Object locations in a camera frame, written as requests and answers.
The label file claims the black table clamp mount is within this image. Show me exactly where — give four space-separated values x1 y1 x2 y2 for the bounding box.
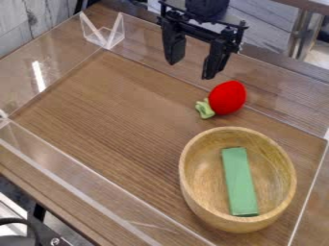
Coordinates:
0 201 75 246

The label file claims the green rectangular stick block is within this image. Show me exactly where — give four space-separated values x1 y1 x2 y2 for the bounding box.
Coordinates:
221 147 259 217

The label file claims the metal table leg frame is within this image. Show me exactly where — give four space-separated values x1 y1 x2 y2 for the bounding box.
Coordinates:
285 10 325 61

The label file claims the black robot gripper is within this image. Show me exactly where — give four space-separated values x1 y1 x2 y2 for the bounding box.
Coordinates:
158 0 248 80

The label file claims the red plush strawberry toy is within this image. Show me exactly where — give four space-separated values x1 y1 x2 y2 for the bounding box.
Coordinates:
196 81 248 119

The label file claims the brown wooden bowl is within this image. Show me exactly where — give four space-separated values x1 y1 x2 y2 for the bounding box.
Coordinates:
180 127 297 234

